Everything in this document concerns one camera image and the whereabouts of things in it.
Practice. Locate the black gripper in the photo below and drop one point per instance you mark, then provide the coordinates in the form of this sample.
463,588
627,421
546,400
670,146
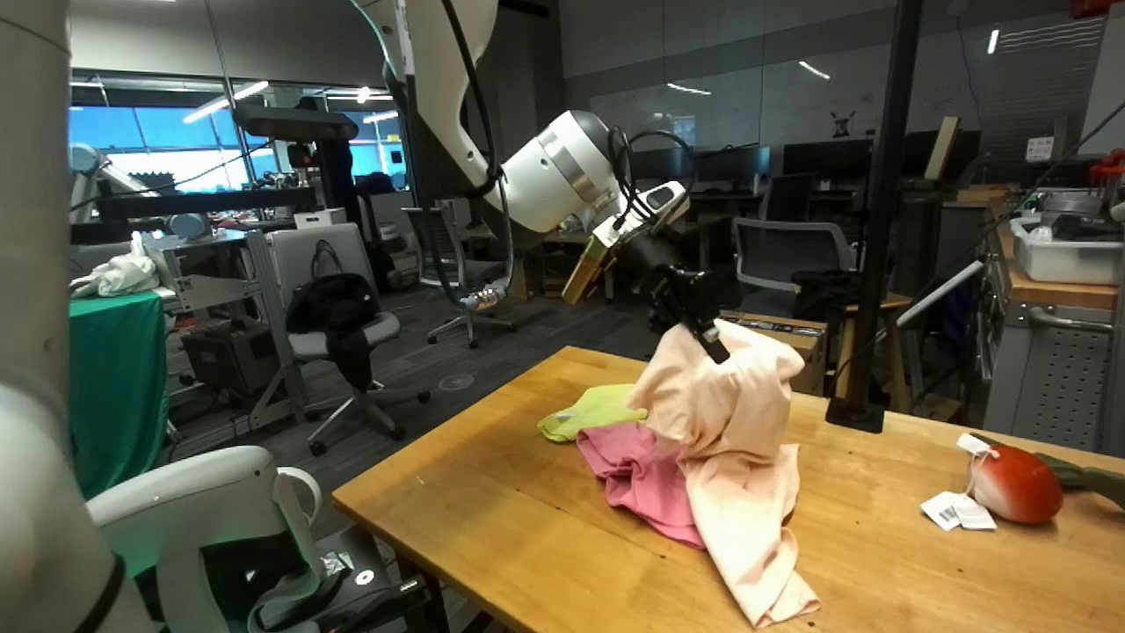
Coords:
679,294

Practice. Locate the peach shirt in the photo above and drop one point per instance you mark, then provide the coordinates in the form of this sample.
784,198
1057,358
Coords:
724,410

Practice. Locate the yellow-green cloth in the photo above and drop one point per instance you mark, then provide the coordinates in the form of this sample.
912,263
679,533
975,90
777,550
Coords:
593,410

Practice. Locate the pink cloth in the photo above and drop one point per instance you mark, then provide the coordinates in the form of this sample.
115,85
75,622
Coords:
638,477

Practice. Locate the red radish toy green leaves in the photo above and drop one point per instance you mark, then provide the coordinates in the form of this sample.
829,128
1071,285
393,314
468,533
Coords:
1014,487

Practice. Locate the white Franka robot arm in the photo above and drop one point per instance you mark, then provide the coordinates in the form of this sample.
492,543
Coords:
551,176

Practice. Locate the large taped cardboard box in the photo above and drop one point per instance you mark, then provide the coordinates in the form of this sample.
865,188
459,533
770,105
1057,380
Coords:
795,339

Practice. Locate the white-framed office chair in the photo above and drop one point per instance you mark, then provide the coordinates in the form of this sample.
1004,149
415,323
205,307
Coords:
784,251

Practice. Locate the black computer monitor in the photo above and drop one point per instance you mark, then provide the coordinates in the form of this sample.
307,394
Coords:
829,162
735,162

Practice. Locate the black stand pole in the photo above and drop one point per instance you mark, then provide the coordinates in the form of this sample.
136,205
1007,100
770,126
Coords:
880,234

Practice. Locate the slanted grey metal pole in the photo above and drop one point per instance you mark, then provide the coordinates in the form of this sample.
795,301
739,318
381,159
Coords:
938,294

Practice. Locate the grey mesh office chair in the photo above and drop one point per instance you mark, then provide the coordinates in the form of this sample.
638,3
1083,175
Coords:
437,251

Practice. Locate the tan wooden plank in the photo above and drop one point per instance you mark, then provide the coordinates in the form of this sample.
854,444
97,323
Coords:
940,146

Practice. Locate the black bag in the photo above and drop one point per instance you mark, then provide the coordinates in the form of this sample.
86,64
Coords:
335,304

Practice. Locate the wood-topped grey workbench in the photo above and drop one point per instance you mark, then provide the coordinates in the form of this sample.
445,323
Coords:
1057,376

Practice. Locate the white plastic bin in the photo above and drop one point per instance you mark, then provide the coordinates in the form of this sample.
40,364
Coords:
1059,263

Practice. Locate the white-backed office chair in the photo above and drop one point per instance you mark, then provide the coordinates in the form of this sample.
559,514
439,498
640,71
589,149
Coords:
292,251

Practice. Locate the black overhead lamp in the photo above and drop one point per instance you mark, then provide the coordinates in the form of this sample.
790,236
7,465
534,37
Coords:
292,123

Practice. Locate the white stuffed toy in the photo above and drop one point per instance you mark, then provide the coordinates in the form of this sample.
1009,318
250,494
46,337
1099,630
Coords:
123,275

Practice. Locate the green cloth covered table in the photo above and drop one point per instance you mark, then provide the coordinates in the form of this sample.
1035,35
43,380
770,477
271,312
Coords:
117,376

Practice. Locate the yellow wrist camera mount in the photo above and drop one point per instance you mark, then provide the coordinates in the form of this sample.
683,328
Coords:
593,264

